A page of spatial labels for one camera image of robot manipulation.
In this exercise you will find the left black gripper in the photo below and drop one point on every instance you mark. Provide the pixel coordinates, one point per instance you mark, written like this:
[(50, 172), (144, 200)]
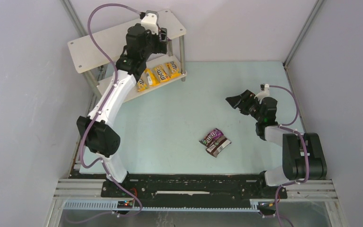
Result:
[(161, 39)]

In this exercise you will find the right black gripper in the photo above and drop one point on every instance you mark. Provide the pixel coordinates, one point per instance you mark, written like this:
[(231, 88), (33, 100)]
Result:
[(247, 102)]

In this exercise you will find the yellow M&M bag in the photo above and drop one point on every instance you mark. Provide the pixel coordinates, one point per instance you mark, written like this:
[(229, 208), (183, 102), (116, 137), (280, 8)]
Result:
[(142, 85), (161, 74), (173, 69)]

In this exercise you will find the purple M&M bag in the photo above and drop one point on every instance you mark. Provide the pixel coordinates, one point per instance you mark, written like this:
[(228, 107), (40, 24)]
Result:
[(211, 137)]

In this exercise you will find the yellow candy bag barcode up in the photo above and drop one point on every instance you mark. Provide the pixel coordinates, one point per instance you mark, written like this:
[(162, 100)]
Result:
[(151, 78)]

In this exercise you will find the brown M&M bag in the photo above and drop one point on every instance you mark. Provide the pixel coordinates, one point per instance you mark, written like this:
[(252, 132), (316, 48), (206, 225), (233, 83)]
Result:
[(218, 145)]

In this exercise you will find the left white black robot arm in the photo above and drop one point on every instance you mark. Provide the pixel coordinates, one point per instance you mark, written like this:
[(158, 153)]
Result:
[(97, 129)]

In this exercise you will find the white two-tier metal shelf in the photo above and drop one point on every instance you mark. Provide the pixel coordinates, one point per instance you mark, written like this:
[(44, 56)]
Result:
[(86, 56)]

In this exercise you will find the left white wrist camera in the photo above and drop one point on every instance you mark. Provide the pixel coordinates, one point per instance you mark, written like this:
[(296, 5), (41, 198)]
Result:
[(150, 21)]

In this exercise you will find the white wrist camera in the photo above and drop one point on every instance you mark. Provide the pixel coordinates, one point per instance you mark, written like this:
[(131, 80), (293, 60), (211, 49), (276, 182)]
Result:
[(264, 92), (150, 21)]

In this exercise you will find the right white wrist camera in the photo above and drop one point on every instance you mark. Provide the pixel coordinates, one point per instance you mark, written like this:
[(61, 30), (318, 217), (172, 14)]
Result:
[(264, 92)]

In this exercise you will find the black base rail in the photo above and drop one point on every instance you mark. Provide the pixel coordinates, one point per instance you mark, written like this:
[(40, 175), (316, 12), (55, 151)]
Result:
[(194, 191)]

